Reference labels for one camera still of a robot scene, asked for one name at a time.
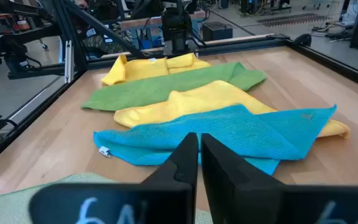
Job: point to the yellow microfiber towel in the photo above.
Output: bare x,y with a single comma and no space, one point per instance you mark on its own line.
204,99
141,70

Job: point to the black floor box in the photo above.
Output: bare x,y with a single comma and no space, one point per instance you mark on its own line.
217,31

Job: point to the small black frame mount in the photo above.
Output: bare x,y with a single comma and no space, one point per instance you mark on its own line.
303,40

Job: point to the person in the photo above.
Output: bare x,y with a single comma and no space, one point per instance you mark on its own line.
110,42

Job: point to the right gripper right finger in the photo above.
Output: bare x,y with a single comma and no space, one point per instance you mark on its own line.
244,199

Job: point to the silver frame bracket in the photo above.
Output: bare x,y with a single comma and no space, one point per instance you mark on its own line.
68,62

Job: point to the dark ribbed floor mat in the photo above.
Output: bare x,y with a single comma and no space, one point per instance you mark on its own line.
291,19

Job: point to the teal microfiber towel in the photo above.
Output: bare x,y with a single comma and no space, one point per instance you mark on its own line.
228,130

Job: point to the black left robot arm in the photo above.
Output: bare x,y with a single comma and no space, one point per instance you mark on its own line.
176,28

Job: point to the black aluminium table frame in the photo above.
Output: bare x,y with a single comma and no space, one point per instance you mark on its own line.
334,65

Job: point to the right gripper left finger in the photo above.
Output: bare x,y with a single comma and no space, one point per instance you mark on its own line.
166,199

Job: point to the wooden workbench with blue legs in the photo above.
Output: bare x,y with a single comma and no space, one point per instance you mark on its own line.
141,22

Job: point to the pale green microfiber towel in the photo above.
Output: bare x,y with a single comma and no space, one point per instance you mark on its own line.
5,205

